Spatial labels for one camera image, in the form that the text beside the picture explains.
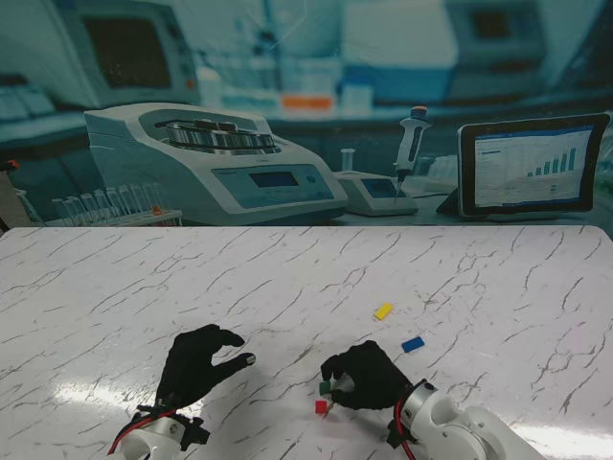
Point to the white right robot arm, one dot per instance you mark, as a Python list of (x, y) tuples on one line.
[(469, 431)]

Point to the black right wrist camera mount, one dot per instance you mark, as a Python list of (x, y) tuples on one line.
[(395, 433)]

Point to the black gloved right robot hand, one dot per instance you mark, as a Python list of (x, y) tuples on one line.
[(373, 378)]

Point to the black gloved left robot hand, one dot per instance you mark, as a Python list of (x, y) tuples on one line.
[(187, 369)]

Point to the blue domino block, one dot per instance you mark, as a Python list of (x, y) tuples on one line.
[(413, 344)]

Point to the red domino block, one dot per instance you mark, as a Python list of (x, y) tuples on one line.
[(321, 407)]

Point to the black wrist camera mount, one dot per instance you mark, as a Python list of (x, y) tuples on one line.
[(395, 433), (196, 431)]

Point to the green domino block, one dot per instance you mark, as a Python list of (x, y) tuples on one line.
[(325, 388)]

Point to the yellow domino block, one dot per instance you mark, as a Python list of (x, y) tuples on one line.
[(383, 311)]

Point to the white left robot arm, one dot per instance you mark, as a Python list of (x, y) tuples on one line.
[(153, 438)]

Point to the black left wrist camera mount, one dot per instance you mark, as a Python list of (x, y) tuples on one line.
[(196, 431)]

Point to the printed laboratory backdrop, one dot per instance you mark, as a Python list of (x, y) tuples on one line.
[(306, 96)]

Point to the grey post with orange cap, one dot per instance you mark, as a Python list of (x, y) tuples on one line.
[(7, 196)]

